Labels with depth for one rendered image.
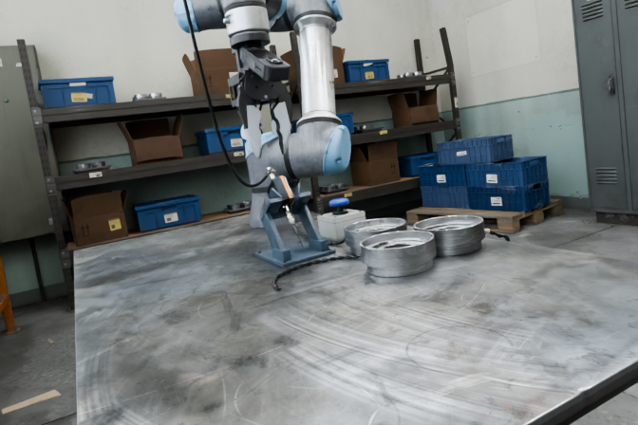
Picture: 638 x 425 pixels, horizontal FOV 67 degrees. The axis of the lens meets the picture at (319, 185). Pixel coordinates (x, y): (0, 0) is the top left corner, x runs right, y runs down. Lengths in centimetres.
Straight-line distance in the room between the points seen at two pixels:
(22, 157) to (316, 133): 344
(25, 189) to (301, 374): 402
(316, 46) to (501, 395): 102
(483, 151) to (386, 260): 391
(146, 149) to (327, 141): 306
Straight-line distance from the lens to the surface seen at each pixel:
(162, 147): 412
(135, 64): 474
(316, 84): 122
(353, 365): 44
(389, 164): 503
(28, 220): 438
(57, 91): 415
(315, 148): 114
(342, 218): 91
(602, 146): 435
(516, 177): 436
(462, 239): 72
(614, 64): 426
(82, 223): 408
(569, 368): 42
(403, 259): 64
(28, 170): 437
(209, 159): 413
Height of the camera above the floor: 99
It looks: 5 degrees down
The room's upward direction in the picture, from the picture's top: 8 degrees counter-clockwise
